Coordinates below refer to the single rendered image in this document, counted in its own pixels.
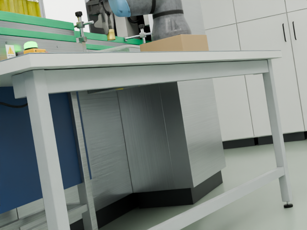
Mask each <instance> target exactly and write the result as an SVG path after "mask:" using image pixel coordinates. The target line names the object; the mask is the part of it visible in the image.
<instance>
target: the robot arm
mask: <svg viewBox="0 0 307 230"><path fill-rule="evenodd" d="M87 9H88V14H89V15H92V16H98V21H97V22H96V23H95V24H94V26H95V27H96V28H102V29H104V31H105V34H106V35H108V32H109V30H110V29H113V28H114V16H113V14H115V15H116V16H118V17H131V16H140V15H148V14H152V17H153V29H152V36H151V40H152V42H153V41H157V40H161V39H164V38H168V37H173V36H177V35H179V34H187V35H192V31H191V29H190V27H189V25H188V23H187V21H186V19H185V17H184V12H183V6H182V0H89V2H87Z"/></svg>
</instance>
